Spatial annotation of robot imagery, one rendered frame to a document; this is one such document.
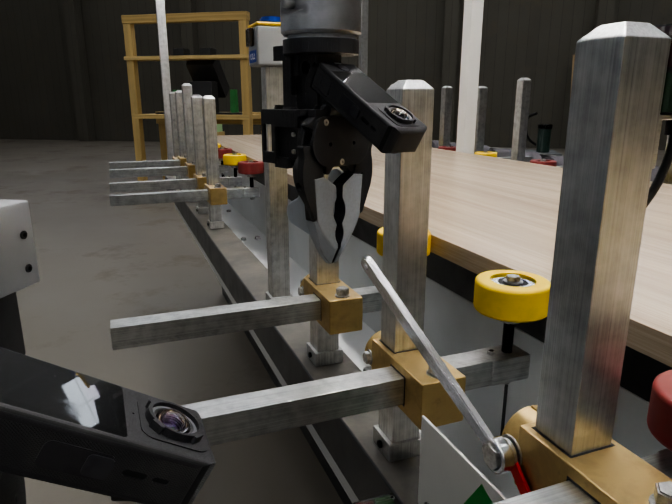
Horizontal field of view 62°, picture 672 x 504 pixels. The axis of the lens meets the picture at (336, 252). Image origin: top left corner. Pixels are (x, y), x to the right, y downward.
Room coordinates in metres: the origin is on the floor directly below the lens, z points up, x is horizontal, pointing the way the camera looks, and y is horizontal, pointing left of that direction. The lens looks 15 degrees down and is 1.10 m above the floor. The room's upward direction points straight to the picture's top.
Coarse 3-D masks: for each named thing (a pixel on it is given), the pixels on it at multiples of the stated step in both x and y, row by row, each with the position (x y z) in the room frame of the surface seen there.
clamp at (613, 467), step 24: (528, 408) 0.38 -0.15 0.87; (504, 432) 0.37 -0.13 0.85; (528, 432) 0.35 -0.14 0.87; (528, 456) 0.34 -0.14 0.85; (552, 456) 0.32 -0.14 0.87; (576, 456) 0.32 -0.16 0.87; (600, 456) 0.32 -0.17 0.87; (624, 456) 0.32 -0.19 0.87; (528, 480) 0.34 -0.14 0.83; (552, 480) 0.32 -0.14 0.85; (576, 480) 0.30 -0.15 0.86; (600, 480) 0.29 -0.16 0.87; (624, 480) 0.29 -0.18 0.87; (648, 480) 0.29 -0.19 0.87
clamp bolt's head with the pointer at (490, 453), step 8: (512, 440) 0.36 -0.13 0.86; (488, 448) 0.35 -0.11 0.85; (512, 448) 0.35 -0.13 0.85; (520, 448) 0.35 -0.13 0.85; (488, 456) 0.35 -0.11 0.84; (496, 456) 0.35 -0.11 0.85; (520, 456) 0.35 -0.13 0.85; (488, 464) 0.35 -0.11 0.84; (496, 464) 0.34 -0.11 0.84; (520, 464) 0.35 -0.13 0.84; (512, 472) 0.35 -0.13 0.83; (520, 472) 0.34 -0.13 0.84; (520, 480) 0.34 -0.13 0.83; (520, 488) 0.34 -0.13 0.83; (528, 488) 0.34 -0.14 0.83
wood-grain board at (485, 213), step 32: (256, 160) 1.84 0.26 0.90; (384, 160) 1.84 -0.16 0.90; (448, 160) 1.84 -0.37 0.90; (480, 160) 1.84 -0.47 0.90; (512, 160) 1.84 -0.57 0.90; (448, 192) 1.20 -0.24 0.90; (480, 192) 1.20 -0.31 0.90; (512, 192) 1.20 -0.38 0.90; (544, 192) 1.20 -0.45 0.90; (448, 224) 0.88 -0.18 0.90; (480, 224) 0.88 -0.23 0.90; (512, 224) 0.88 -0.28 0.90; (544, 224) 0.88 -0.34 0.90; (448, 256) 0.77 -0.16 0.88; (480, 256) 0.70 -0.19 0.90; (512, 256) 0.69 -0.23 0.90; (544, 256) 0.69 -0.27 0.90; (640, 256) 0.69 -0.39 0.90; (640, 288) 0.57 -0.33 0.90; (640, 320) 0.48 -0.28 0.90; (640, 352) 0.47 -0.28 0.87
